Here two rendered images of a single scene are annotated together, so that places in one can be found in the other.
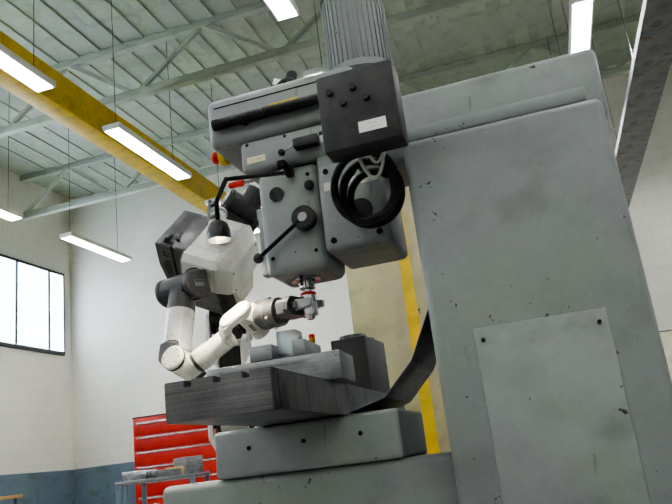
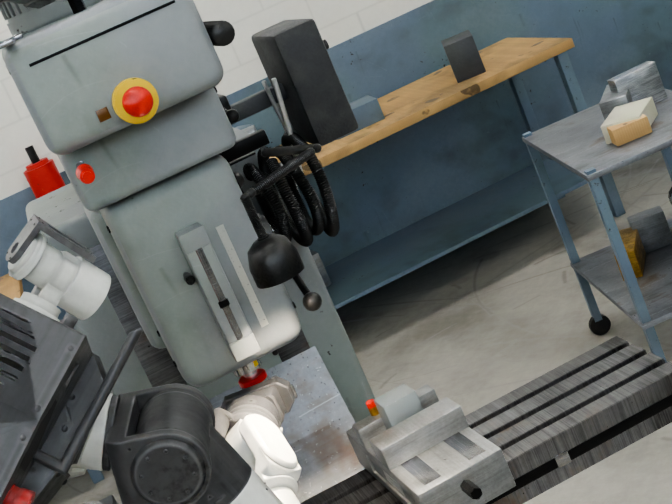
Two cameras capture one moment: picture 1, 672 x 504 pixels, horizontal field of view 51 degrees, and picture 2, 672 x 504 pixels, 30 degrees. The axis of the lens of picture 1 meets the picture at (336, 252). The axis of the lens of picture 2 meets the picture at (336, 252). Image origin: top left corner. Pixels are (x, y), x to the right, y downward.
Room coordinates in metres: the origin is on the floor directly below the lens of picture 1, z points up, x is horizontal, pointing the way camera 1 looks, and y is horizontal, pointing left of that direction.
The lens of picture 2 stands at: (2.65, 1.89, 1.91)
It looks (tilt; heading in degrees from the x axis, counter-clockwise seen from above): 15 degrees down; 245
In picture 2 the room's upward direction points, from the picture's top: 24 degrees counter-clockwise
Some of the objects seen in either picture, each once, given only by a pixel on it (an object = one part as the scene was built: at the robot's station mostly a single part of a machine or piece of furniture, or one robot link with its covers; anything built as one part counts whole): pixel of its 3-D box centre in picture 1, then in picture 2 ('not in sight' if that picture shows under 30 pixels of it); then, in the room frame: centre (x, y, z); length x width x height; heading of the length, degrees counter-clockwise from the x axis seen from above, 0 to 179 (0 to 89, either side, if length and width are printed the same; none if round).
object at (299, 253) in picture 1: (302, 227); (198, 263); (2.02, 0.09, 1.47); 0.21 x 0.19 x 0.32; 165
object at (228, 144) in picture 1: (293, 123); (102, 61); (2.02, 0.08, 1.81); 0.47 x 0.26 x 0.16; 75
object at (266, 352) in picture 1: (270, 356); (418, 432); (1.84, 0.20, 1.07); 0.15 x 0.06 x 0.04; 168
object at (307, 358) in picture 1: (281, 368); (420, 446); (1.83, 0.18, 1.04); 0.35 x 0.15 x 0.11; 78
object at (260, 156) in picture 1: (306, 159); (138, 139); (2.01, 0.05, 1.68); 0.34 x 0.24 x 0.10; 75
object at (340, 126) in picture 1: (361, 111); (306, 79); (1.62, -0.11, 1.62); 0.20 x 0.09 x 0.21; 75
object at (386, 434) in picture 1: (325, 443); not in sight; (2.02, 0.09, 0.84); 0.50 x 0.35 x 0.12; 75
